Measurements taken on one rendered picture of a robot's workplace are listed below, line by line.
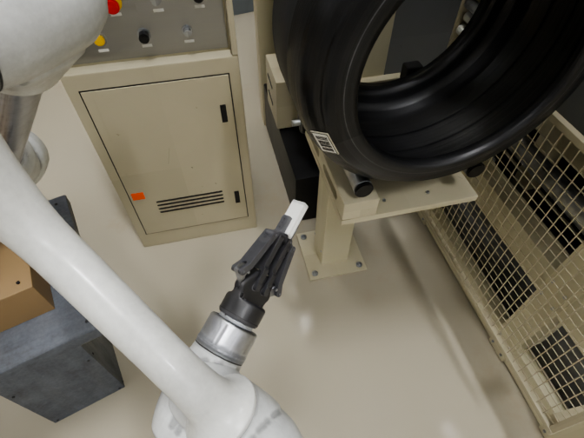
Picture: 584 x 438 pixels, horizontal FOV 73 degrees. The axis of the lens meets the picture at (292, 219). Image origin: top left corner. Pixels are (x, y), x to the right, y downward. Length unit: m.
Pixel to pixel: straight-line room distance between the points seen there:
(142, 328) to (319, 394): 1.18
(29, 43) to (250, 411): 0.49
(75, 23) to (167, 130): 0.98
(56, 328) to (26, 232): 0.63
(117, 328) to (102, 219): 1.74
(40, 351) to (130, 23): 0.93
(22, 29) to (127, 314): 0.33
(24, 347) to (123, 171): 0.76
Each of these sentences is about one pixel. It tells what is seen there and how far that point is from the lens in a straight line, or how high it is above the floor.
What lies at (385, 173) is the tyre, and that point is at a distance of 0.85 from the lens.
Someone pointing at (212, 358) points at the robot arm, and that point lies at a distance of 0.67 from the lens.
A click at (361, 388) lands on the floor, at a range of 1.64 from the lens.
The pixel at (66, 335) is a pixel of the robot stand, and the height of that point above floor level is 0.65.
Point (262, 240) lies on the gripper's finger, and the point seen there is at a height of 1.01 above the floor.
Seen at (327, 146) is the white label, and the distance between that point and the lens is 0.76.
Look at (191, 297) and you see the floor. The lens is 1.81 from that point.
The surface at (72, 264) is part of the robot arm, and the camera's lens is 0.52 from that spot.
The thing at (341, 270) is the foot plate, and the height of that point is 0.01.
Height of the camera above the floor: 1.55
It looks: 51 degrees down
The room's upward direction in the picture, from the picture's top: straight up
